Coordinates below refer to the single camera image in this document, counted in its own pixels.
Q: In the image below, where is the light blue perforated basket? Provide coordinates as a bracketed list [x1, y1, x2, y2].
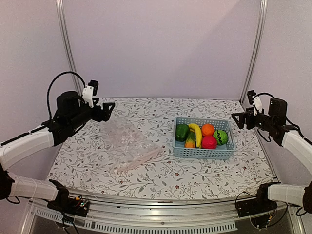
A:
[173, 117, 236, 160]

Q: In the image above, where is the green toy watermelon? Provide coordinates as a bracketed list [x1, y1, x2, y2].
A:
[213, 130, 229, 146]

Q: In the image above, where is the aluminium frame post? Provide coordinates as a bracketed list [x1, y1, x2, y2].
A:
[239, 0, 268, 105]
[55, 0, 83, 98]

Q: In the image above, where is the yellow toy banana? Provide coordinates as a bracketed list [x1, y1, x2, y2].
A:
[189, 123, 203, 148]

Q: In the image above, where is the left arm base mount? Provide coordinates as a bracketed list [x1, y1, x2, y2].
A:
[47, 179, 90, 217]

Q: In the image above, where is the left black braided cable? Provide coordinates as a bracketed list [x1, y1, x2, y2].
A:
[46, 71, 88, 120]

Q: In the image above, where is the red toy apple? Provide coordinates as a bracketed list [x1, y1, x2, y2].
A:
[201, 136, 217, 150]

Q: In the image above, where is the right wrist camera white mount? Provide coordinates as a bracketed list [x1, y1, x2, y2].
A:
[247, 90, 264, 116]

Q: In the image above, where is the clear zip top bag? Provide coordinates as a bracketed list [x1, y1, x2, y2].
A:
[99, 117, 161, 173]

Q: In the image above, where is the orange toy orange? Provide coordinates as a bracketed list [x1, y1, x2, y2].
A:
[201, 123, 215, 137]

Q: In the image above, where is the right aluminium frame post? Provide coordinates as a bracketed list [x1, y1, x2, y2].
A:
[239, 0, 268, 105]

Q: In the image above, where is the left aluminium frame post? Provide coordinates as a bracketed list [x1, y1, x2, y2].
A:
[55, 0, 83, 98]

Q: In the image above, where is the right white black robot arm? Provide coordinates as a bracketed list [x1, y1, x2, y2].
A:
[231, 95, 312, 214]

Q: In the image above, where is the front aluminium rail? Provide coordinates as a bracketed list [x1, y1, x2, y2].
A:
[20, 192, 305, 234]

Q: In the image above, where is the green toy pepper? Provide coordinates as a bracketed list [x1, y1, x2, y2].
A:
[175, 124, 190, 142]

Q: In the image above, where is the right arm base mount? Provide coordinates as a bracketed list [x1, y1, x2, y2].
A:
[234, 182, 278, 229]

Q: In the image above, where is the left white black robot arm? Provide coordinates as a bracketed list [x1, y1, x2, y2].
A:
[0, 90, 115, 212]

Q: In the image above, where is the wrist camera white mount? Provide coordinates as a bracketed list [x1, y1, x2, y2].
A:
[82, 80, 98, 108]
[247, 90, 264, 116]

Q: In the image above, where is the orange green toy mango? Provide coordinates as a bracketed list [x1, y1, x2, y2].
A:
[184, 131, 196, 148]

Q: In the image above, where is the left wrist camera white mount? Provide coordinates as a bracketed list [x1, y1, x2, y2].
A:
[82, 80, 98, 108]

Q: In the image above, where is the floral patterned table mat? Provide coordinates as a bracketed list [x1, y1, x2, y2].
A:
[48, 98, 275, 200]

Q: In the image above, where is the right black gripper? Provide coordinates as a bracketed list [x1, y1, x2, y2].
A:
[233, 107, 276, 132]

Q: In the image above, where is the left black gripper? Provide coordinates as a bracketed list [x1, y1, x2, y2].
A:
[68, 97, 115, 130]

